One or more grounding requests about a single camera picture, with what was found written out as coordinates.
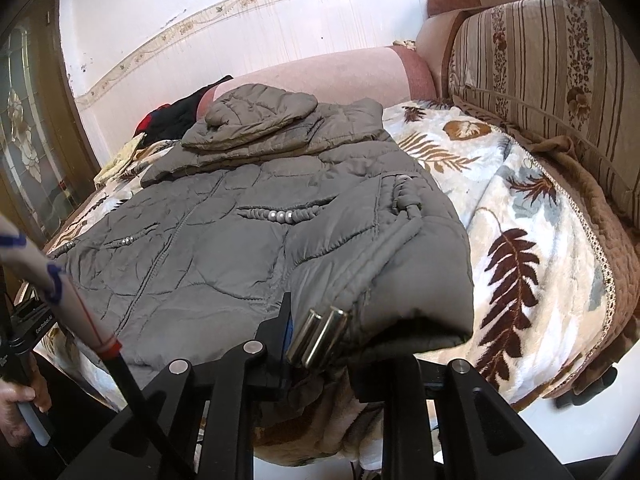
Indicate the person's left hand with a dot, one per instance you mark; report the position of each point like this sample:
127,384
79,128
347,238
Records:
15,405

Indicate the black clothes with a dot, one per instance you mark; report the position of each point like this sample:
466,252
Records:
175,117

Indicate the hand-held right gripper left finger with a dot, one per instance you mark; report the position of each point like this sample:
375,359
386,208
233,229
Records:
286,332

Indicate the red cloth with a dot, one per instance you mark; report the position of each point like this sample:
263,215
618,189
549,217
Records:
145,122

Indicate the wooden stained glass door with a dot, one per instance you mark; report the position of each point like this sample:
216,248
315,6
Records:
35,150

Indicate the grey hooded puffer jacket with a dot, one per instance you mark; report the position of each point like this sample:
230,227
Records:
225,250

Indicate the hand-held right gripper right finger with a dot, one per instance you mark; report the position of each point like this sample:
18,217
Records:
405,385

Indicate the pale yellow cloth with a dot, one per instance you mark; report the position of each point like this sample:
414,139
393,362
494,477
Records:
117,162

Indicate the striped floral sofa cushion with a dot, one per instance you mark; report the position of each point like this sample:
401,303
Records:
550,60

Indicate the leaf print blanket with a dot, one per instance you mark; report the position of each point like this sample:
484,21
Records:
525,220

